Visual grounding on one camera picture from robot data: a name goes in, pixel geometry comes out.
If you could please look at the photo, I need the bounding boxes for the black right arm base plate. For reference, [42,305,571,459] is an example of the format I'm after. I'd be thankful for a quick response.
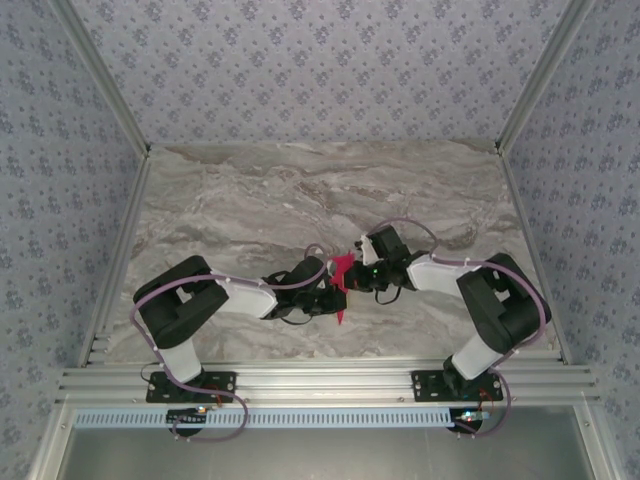
[409,368,505,404]

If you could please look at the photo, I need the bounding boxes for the pink paper sheet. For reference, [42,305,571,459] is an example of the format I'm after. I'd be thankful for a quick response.
[327,252,358,327]

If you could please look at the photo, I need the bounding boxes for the pale blue slotted cable duct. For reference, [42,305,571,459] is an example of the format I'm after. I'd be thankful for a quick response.
[73,407,484,431]

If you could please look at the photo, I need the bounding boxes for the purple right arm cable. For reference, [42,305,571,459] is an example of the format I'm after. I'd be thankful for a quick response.
[367,218,549,440]

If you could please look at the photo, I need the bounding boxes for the aluminium mounting rail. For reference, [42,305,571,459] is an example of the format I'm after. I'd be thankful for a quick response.
[54,360,601,409]

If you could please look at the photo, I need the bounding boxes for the aluminium frame post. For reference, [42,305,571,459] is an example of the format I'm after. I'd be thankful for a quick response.
[49,0,152,157]
[493,0,599,155]

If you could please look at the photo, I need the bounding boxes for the small black circuit board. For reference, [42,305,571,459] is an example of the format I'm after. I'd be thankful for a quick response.
[452,408,494,424]
[167,407,209,426]

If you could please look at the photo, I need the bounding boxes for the aluminium side rail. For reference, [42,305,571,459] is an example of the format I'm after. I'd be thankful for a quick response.
[497,147,574,365]
[78,149,154,369]

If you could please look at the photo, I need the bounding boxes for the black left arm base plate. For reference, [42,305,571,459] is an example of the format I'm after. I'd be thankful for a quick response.
[145,371,238,404]

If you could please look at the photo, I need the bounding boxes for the grey metal sheet panel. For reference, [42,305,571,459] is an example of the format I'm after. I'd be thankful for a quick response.
[30,405,617,480]

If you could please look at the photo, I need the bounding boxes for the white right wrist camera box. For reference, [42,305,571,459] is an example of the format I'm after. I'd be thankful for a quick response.
[355,234,377,267]

